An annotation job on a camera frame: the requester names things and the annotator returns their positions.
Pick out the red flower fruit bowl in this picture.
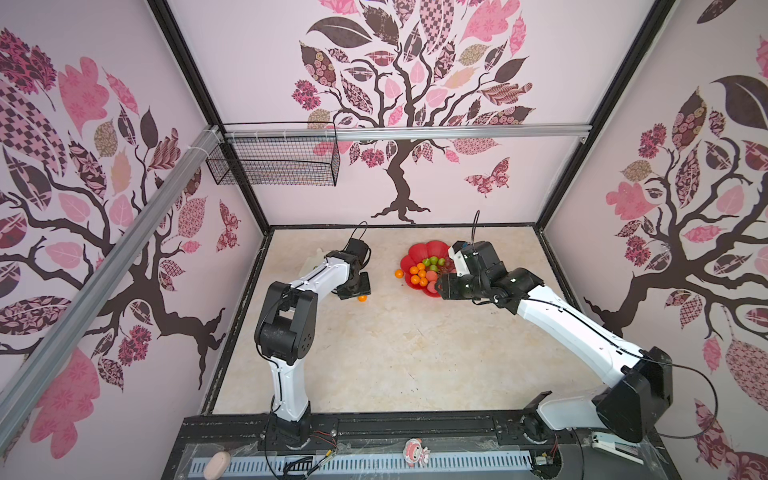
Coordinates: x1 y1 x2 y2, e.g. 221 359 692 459
396 240 456 298

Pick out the purple grape bunch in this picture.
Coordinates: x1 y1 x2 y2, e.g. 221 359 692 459
442 258 455 273

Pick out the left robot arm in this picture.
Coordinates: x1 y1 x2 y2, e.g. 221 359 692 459
254 238 371 444

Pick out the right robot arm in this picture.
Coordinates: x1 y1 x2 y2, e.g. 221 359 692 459
436 241 673 443

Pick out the white green refill pouch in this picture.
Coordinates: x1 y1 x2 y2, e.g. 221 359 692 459
299 248 327 277

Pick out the pink cartoon figure sticker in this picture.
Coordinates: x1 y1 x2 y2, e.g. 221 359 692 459
403 438 431 468

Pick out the white stapler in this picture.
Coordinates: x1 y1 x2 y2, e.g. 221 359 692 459
590 432 644 465

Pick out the pink oval soap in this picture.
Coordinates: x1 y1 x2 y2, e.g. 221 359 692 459
203 451 232 480

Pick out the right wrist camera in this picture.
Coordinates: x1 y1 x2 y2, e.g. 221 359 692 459
449 240 480 277

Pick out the black wire basket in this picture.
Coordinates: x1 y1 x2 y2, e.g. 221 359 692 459
206 120 341 187

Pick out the aluminium rail back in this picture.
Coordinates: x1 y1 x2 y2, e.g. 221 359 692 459
225 124 592 141

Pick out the aluminium rail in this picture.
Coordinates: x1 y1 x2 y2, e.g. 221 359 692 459
225 124 592 141
0 125 224 448

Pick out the aluminium rail left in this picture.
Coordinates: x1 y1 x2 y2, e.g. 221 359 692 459
0 125 224 448

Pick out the white vented cable duct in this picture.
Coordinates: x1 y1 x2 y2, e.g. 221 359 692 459
222 451 532 479

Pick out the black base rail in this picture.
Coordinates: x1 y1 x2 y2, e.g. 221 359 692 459
161 410 681 479

